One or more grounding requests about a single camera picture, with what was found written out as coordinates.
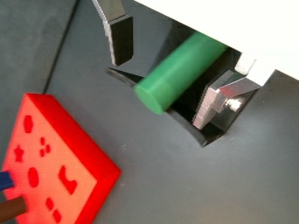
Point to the red foam shape-sorter block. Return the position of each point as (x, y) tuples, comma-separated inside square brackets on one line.
[(62, 172)]

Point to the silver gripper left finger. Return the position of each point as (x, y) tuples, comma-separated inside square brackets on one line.
[(120, 29)]

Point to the black curved cradle stand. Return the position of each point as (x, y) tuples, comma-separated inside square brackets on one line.
[(184, 109)]

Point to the short blue rounded peg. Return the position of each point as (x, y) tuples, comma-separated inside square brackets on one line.
[(6, 180)]

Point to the brown cylinder peg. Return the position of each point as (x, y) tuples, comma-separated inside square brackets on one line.
[(13, 208)]

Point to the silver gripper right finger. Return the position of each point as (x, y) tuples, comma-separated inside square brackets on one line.
[(224, 91)]

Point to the green cylinder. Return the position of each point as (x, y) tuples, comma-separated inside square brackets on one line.
[(161, 88)]

